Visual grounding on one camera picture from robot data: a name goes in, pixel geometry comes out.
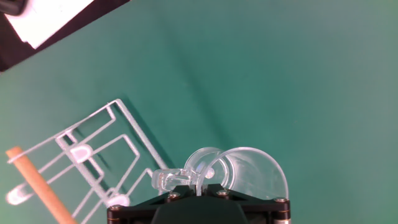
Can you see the white printed paper sheet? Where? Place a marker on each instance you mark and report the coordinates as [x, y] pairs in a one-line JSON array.
[[40, 21]]

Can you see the green table mat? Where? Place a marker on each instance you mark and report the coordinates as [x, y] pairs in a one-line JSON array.
[[280, 77]]

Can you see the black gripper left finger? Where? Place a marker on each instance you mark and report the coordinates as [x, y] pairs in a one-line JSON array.
[[130, 213]]

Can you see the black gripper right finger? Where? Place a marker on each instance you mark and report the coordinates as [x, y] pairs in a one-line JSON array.
[[267, 211]]

